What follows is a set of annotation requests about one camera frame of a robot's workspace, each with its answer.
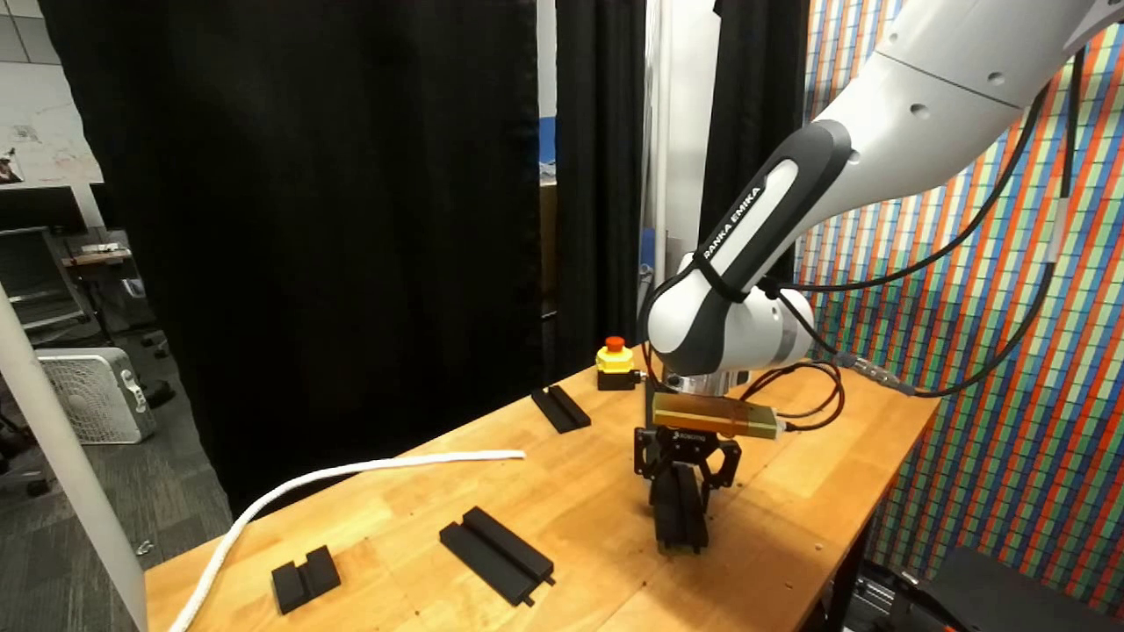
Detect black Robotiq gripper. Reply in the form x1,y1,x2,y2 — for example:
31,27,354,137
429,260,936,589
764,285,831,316
628,424,746,491

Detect long black track pad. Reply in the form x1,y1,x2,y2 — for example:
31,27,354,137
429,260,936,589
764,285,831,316
650,459,713,556
526,384,594,439
435,504,557,611

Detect yellow emergency stop button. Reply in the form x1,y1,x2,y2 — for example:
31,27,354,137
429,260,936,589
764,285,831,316
590,333,642,398

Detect narrow black curtain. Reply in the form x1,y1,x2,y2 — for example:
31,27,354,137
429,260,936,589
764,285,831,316
550,0,650,381
691,0,814,295

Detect white plastic tube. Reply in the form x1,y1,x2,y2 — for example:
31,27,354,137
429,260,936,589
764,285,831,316
166,447,531,632

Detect white vertical pole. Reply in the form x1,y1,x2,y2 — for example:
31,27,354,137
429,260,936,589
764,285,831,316
642,0,723,285

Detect black case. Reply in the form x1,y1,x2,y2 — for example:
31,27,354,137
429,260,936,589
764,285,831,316
837,545,1124,632

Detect colourful checkered backdrop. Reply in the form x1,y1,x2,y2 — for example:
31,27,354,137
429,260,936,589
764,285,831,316
789,0,1124,624

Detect short black track pad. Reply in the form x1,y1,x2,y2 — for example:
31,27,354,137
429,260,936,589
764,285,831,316
266,545,346,617

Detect wide black curtain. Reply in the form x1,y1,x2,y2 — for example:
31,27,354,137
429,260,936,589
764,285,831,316
36,0,545,518

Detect grey equipment box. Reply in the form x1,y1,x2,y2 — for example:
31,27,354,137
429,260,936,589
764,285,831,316
31,340,161,451

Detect white desk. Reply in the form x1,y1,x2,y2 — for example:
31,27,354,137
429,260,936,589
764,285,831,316
0,60,113,232

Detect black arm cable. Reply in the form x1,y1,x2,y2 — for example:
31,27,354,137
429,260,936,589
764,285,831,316
786,83,1054,300

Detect black cable with connector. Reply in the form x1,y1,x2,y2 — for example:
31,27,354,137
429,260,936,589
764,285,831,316
740,45,1088,439

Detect white frame post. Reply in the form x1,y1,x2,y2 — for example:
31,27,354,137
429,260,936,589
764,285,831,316
0,285,151,632

